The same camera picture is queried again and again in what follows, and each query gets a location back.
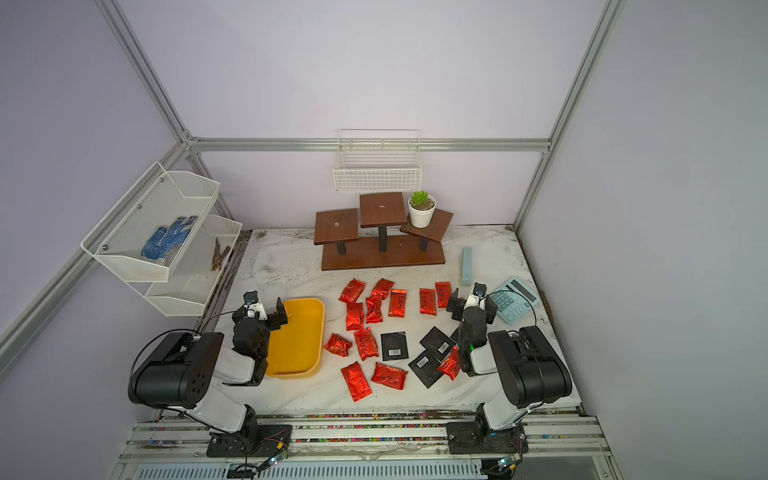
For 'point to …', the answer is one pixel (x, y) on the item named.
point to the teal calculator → (514, 300)
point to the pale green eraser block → (467, 267)
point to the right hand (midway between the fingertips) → (473, 297)
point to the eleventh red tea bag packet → (356, 381)
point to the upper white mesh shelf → (144, 237)
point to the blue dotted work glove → (163, 241)
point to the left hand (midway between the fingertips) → (264, 304)
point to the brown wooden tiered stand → (378, 234)
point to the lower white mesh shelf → (196, 270)
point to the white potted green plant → (421, 206)
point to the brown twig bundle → (217, 260)
